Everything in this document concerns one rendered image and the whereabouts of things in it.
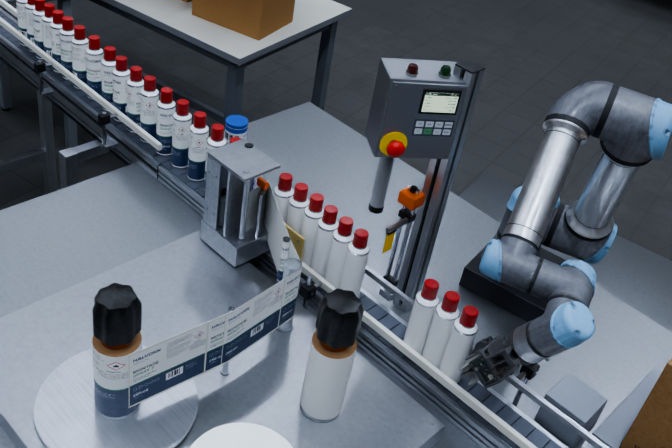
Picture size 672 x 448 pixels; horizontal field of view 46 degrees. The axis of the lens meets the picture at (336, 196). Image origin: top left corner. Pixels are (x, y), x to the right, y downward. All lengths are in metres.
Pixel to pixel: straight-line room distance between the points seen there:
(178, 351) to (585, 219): 0.99
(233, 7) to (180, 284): 1.65
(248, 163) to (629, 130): 0.83
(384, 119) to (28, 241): 0.97
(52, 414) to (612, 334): 1.35
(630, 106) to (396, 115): 0.47
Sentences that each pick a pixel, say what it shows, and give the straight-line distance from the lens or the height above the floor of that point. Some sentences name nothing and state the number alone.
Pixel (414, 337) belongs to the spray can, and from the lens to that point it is 1.79.
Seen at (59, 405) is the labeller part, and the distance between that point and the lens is 1.67.
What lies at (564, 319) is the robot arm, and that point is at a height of 1.24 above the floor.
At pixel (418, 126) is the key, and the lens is 1.66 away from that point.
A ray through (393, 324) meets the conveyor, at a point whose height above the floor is 0.88.
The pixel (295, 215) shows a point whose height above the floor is 1.01.
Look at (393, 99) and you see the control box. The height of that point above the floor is 1.43.
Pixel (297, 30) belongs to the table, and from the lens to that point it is 3.43.
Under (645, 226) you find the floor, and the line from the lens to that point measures 4.26.
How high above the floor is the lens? 2.18
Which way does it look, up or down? 35 degrees down
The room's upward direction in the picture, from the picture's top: 11 degrees clockwise
